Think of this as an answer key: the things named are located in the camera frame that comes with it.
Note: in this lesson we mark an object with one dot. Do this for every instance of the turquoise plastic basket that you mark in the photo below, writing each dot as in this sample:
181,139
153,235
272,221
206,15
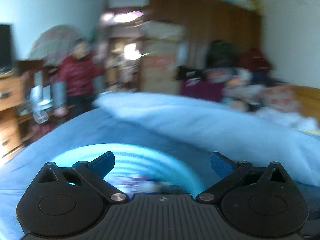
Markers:
138,160

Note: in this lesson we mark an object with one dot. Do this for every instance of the black flat television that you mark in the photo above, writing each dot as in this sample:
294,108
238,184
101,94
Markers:
6,60

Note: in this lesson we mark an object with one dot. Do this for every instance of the wooden headboard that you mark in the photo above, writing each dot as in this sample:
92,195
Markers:
309,100

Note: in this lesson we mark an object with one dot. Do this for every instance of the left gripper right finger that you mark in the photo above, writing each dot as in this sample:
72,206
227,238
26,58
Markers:
221,165

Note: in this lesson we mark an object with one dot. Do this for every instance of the pile of clothes bags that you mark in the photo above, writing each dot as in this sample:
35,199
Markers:
239,81

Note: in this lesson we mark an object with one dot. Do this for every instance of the wooden drawer dresser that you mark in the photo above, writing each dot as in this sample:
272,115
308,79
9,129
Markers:
11,97

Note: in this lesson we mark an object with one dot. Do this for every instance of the stacked cardboard boxes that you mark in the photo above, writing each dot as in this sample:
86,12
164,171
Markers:
164,51

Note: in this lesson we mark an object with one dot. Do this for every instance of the light blue duvet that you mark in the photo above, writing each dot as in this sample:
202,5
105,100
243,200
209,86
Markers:
218,128

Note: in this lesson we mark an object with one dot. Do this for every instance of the seated person red jacket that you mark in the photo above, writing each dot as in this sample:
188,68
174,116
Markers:
79,81

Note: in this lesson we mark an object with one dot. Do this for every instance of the blue bed sheet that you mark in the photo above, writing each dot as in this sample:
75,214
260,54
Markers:
40,200

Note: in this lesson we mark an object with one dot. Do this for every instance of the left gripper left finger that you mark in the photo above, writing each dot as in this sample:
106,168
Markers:
102,165

